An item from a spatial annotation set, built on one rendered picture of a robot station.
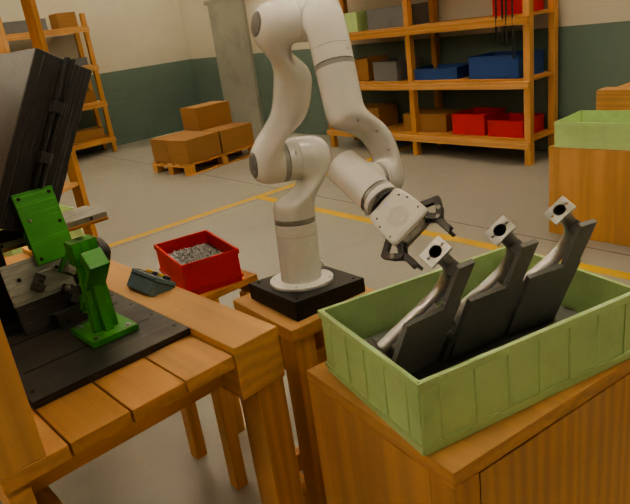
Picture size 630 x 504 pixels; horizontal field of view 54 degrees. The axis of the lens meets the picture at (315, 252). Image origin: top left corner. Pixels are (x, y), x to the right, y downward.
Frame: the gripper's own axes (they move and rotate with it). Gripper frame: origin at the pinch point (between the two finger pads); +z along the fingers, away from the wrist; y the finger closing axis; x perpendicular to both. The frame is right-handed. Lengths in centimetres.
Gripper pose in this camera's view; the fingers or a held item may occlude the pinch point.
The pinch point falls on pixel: (433, 248)
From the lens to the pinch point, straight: 125.3
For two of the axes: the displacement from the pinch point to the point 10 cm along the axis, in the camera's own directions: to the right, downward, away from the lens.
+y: 6.7, -7.3, -1.3
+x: 5.0, 3.1, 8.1
